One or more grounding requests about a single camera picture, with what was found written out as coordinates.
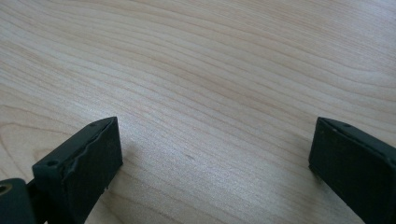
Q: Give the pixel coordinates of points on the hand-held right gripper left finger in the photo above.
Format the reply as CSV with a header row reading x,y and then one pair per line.
x,y
81,168

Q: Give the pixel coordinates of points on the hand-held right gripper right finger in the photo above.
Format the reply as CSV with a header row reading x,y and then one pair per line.
x,y
355,165

